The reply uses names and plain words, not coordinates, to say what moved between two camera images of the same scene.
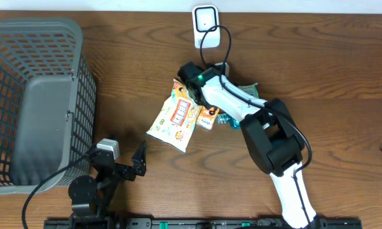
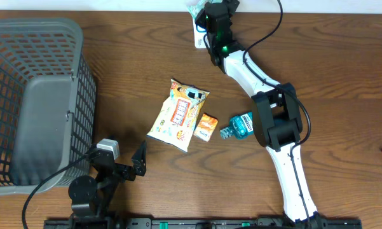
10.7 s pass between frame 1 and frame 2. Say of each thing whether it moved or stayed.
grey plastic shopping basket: stayed
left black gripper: stayed
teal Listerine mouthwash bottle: moved
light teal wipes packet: moved
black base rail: stayed
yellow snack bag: stayed
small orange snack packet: moved
